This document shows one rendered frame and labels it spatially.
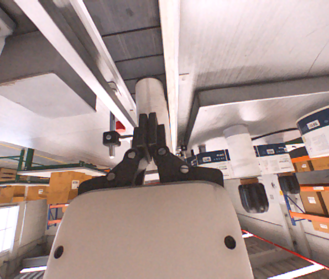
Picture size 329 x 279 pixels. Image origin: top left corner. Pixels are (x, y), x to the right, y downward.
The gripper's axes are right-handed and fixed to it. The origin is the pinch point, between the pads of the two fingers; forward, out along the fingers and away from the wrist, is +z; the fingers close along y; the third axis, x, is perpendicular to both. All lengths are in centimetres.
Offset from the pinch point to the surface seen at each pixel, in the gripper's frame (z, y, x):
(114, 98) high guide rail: 5.2, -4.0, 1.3
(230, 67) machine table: 21.5, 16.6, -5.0
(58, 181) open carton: 62, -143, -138
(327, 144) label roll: 13, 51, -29
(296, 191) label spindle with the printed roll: 8, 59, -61
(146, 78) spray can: 13.7, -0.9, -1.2
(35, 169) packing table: 74, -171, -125
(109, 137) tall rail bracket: 9.3, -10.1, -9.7
